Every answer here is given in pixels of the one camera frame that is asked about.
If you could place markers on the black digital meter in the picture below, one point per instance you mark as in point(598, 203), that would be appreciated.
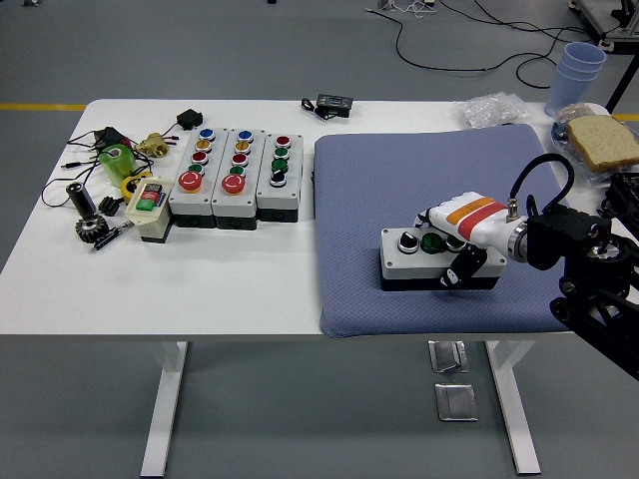
point(335, 103)

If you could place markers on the blue plate in plastic wrap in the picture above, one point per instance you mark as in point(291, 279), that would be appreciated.
point(561, 144)

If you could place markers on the black metal cylinder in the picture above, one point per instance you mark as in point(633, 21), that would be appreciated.
point(82, 202)

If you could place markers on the blue-grey padded mat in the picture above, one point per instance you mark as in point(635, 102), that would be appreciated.
point(359, 199)

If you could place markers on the large black gear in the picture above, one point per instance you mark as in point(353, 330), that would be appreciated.
point(92, 230)

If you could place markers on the small black toothed block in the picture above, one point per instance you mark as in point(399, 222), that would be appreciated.
point(109, 205)

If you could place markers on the translucent green tape roll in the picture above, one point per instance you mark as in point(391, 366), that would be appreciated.
point(120, 167)

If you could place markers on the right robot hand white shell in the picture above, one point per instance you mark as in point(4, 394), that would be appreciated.
point(474, 214)

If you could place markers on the white bread slice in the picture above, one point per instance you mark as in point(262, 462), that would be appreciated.
point(604, 140)

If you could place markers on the clear plastic bag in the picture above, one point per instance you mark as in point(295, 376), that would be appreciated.
point(491, 111)

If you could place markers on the grey four-button control box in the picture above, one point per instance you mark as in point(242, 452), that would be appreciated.
point(409, 267)
point(292, 164)

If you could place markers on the brass valve fitting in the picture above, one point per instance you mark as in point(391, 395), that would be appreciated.
point(152, 144)

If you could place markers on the brown bread piece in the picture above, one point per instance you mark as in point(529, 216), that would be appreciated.
point(574, 112)

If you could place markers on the grey five-button control box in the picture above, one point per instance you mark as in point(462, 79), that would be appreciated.
point(192, 202)
point(234, 204)

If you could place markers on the white table leg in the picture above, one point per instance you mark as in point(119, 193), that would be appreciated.
point(167, 399)
point(514, 399)

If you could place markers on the silver floor socket plate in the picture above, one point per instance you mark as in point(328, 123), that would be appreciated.
point(455, 401)
point(447, 356)

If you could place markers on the yellow tape roll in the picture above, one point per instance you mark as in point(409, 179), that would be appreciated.
point(127, 189)

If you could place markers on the pale blue plastic cup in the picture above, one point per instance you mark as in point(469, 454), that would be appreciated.
point(584, 52)
point(566, 95)
point(574, 70)

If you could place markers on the black metal rod tool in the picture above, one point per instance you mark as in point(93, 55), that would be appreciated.
point(111, 237)

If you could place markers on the black servo motor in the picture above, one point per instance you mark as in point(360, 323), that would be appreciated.
point(190, 120)

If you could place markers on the aluminium frame with black leg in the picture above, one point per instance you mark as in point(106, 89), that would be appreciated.
point(619, 80)

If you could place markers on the black electronic module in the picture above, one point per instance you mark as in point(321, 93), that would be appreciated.
point(111, 136)

